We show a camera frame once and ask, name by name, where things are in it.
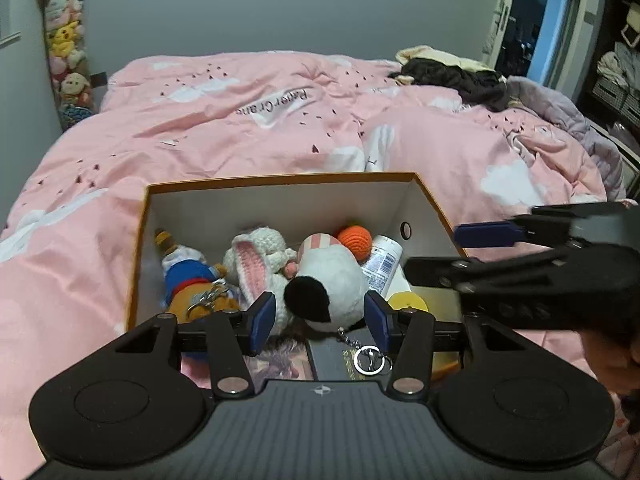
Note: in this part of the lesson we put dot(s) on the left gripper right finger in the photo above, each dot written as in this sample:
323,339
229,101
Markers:
512,403

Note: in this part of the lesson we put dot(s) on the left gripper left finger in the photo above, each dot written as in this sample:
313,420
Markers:
128,402

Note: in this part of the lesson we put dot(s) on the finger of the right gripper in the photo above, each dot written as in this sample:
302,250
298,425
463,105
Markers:
591,288
613,223

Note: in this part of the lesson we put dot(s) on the blue sailor plush keychain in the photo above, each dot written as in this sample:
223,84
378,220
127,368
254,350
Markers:
194,289

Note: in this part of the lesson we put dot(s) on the yellow round plush toy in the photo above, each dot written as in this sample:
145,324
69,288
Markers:
407,300

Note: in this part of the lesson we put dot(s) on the anime art card box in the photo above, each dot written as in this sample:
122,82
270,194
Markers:
282,358

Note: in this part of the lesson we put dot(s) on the white Vaseline cream tube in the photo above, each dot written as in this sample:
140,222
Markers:
382,268

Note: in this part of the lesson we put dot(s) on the dark grey gift box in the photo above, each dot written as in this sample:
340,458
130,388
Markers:
355,357

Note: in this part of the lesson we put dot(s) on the orange crocheted carrot toy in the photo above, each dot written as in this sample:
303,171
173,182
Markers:
357,240

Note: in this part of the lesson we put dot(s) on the white black plush toy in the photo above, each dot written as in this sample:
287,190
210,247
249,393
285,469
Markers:
328,289

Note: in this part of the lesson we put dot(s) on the pink wallet case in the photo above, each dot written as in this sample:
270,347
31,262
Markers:
197,370

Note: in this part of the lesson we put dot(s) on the gold brown small box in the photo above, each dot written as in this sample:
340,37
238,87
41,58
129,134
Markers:
444,364

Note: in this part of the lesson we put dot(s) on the person's hand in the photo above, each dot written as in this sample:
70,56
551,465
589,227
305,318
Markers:
617,368

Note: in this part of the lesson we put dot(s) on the grey purple blanket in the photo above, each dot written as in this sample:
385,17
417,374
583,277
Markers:
552,106

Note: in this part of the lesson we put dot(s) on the dark storage shelf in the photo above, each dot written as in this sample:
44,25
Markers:
610,92

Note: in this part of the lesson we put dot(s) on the dark clothes pile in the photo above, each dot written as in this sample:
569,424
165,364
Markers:
475,83

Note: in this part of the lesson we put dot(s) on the orange cardboard box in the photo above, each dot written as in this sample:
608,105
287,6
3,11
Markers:
208,214

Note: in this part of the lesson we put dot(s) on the plush toys hanging stack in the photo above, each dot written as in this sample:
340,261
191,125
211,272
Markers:
64,33

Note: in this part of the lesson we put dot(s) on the doorway with white frame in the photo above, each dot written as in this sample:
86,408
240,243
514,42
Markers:
548,41

